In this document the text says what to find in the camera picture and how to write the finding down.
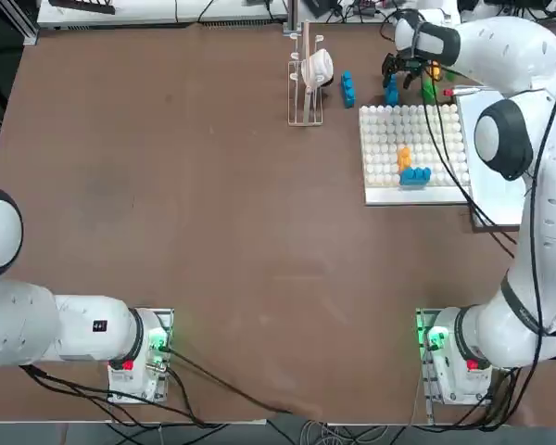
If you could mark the whiteboard with silver frame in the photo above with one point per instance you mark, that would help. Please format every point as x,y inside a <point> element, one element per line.
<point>491,194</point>

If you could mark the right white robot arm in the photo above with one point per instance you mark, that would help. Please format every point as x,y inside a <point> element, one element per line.
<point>551,232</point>

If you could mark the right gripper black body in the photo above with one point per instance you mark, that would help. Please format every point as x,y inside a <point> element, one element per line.
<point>408,62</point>

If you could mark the red-capped marker pen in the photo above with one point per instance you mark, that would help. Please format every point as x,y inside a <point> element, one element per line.
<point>447,92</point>

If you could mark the black power strip red switches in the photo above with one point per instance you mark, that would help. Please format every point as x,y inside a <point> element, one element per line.
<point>368,7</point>

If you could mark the blue three-stud block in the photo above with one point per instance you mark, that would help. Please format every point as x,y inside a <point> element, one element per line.
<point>415,178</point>
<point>348,90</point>
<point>392,95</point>

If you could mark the yellow two-stud block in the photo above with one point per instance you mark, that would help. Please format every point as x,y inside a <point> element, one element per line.
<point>404,160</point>
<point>435,70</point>

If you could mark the long black power strip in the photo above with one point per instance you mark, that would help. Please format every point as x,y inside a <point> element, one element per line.
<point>88,5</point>

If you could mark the aluminium frame profile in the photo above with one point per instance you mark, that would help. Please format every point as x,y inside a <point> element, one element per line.
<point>21,23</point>

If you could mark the white studded baseplate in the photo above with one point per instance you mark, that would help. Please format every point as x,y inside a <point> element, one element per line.
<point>398,134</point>

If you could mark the green two-stud block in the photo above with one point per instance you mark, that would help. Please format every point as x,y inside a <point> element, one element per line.
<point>428,90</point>

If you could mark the white side bench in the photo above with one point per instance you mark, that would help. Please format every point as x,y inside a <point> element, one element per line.
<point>167,13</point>

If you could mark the upright aluminium post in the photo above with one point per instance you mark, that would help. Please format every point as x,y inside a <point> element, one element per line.
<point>293,11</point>

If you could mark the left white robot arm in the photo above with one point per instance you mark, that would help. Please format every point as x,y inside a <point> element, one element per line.
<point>18,324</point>

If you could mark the white cup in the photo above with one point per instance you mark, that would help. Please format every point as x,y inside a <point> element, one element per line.
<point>319,67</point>

